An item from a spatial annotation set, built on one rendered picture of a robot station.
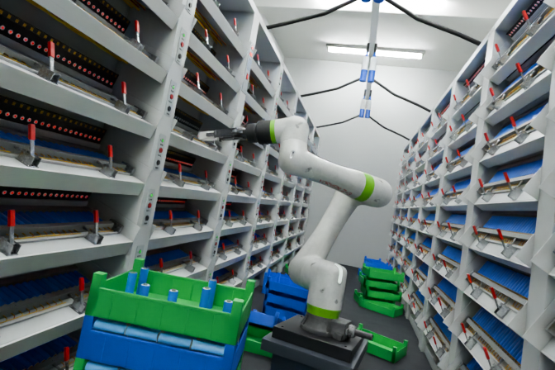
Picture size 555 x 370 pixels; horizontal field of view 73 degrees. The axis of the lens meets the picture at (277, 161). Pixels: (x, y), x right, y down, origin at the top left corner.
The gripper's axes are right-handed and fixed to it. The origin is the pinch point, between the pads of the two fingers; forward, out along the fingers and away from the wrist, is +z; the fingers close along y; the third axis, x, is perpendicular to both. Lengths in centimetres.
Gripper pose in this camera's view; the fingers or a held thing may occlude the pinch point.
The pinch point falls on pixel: (208, 135)
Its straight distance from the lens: 151.3
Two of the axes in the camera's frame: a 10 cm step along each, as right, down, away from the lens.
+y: 2.1, 1.3, 9.7
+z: -9.8, 0.5, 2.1
